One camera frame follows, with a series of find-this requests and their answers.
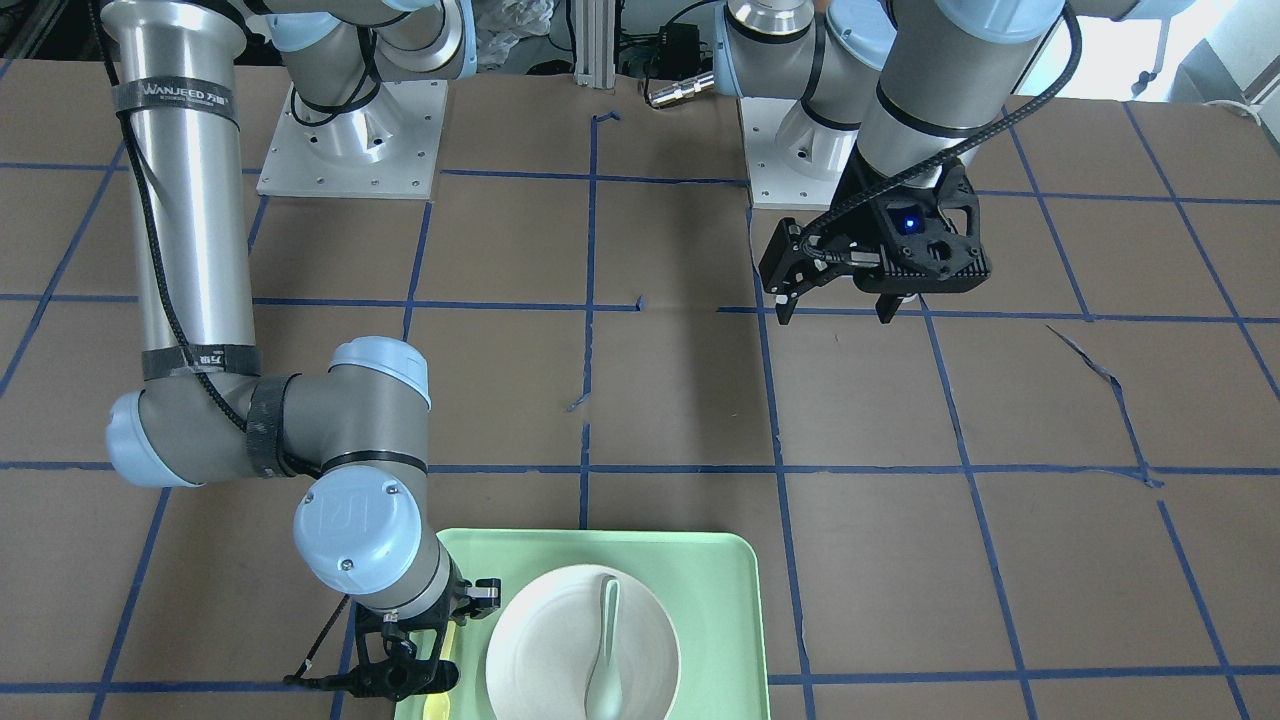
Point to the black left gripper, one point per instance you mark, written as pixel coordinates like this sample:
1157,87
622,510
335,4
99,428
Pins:
862,214

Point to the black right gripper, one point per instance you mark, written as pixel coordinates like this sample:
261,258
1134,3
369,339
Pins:
441,621

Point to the yellow plastic fork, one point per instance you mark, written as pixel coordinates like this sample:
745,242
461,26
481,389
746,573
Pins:
438,705

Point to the white round plate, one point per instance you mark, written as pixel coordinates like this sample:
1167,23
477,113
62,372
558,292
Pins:
543,648

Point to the pale green spoon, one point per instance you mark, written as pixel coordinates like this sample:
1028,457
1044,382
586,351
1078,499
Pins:
603,693

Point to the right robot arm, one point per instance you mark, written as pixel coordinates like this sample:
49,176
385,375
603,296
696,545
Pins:
206,412

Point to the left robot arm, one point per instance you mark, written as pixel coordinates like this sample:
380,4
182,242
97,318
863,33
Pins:
922,84

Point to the mint green tray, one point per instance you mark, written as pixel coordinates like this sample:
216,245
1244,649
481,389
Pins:
708,581

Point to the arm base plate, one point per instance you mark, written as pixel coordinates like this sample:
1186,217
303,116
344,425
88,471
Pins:
794,162
387,150

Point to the aluminium frame post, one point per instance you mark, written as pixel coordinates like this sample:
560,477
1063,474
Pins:
595,27

